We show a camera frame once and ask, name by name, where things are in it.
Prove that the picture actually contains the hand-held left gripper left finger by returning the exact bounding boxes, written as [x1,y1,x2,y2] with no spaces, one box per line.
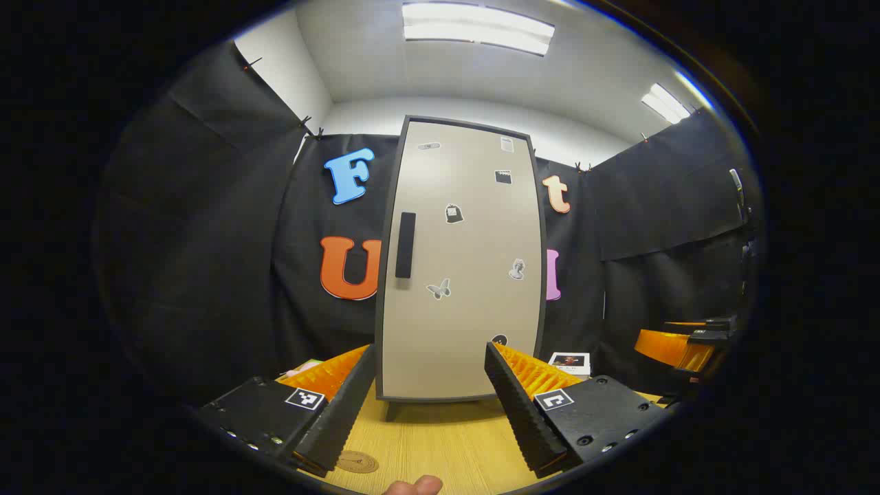
[195,344,377,479]

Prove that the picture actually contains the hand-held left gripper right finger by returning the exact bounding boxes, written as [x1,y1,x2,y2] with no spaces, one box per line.
[484,342,681,480]

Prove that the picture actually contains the grey cabinet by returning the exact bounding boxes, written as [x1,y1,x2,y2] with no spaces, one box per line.
[374,115,549,422]

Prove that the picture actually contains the round brown coaster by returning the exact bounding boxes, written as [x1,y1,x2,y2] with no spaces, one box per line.
[335,450,380,474]

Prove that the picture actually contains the beige cabinet door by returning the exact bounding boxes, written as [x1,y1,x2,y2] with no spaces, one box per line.
[380,120,544,399]

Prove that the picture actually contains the pink plush toy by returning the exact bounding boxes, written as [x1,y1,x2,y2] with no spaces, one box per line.
[278,359,324,379]

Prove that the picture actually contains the white book with dark picture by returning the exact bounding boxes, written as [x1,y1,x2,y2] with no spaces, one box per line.
[548,352,592,377]

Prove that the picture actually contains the black backdrop cloth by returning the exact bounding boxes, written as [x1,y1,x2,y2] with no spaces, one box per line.
[96,38,760,406]

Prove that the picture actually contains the large ceiling light panel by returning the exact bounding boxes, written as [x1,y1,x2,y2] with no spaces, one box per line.
[401,2,556,57]

